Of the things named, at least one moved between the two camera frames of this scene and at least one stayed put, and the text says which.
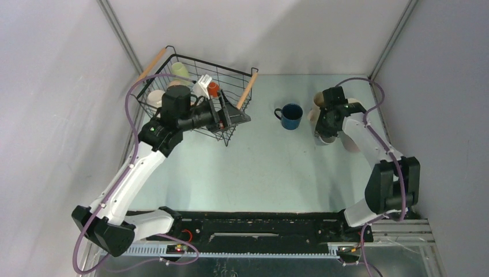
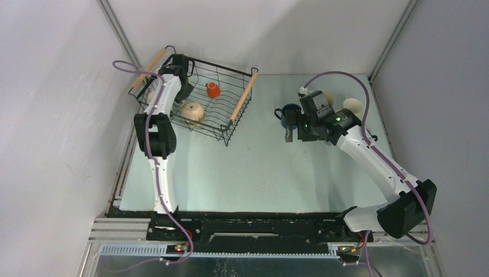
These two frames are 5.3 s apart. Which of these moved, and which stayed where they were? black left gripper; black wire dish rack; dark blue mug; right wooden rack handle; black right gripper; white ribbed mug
Moved: black right gripper; black left gripper
Stayed: black wire dish rack; dark blue mug; white ribbed mug; right wooden rack handle
